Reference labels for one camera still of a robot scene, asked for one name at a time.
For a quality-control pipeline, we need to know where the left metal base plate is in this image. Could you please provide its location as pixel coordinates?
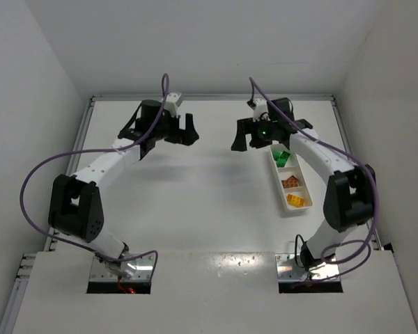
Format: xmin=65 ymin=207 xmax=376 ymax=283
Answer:
xmin=89 ymin=255 xmax=155 ymax=283

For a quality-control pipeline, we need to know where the yellow lego brick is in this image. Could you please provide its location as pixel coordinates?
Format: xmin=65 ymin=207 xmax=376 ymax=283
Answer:
xmin=286 ymin=193 xmax=305 ymax=207

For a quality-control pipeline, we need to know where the white divided plastic tray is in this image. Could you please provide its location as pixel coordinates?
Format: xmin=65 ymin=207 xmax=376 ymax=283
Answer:
xmin=268 ymin=144 xmax=313 ymax=213

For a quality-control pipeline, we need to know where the aluminium frame rail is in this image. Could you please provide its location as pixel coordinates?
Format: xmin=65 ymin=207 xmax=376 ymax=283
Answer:
xmin=330 ymin=94 xmax=394 ymax=252
xmin=0 ymin=96 xmax=95 ymax=334

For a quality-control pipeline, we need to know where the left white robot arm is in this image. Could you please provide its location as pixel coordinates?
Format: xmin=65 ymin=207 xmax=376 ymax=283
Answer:
xmin=48 ymin=93 xmax=199 ymax=267

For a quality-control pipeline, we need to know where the aluminium frame rail right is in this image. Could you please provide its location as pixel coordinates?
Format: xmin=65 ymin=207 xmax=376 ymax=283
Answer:
xmin=330 ymin=94 xmax=394 ymax=252

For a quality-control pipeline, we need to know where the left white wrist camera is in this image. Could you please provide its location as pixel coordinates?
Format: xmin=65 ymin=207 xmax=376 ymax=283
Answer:
xmin=163 ymin=92 xmax=183 ymax=118

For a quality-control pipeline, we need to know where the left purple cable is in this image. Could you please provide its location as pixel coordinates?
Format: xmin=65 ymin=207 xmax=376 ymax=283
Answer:
xmin=19 ymin=72 xmax=159 ymax=269

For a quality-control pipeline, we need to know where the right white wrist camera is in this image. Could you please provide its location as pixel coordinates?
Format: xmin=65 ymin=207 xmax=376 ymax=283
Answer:
xmin=247 ymin=98 xmax=270 ymax=122

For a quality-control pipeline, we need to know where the brown lego brick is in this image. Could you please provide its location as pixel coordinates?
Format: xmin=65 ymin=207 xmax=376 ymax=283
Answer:
xmin=281 ymin=178 xmax=298 ymax=189
xmin=285 ymin=175 xmax=300 ymax=189

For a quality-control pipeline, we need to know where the aluminium frame rail left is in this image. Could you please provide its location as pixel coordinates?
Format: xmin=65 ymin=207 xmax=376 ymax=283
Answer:
xmin=0 ymin=96 xmax=95 ymax=334

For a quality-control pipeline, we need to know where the metal base plate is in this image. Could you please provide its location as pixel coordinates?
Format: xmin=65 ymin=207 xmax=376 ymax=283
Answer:
xmin=89 ymin=255 xmax=155 ymax=283
xmin=275 ymin=253 xmax=340 ymax=283

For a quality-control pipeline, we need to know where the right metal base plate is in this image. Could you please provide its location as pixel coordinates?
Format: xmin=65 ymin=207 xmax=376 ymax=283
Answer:
xmin=275 ymin=253 xmax=340 ymax=283

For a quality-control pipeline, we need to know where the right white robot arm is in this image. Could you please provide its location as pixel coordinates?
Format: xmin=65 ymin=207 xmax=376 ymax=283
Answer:
xmin=231 ymin=97 xmax=377 ymax=269

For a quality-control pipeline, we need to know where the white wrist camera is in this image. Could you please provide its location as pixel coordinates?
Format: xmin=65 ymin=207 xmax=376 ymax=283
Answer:
xmin=247 ymin=98 xmax=270 ymax=122
xmin=163 ymin=92 xmax=183 ymax=118

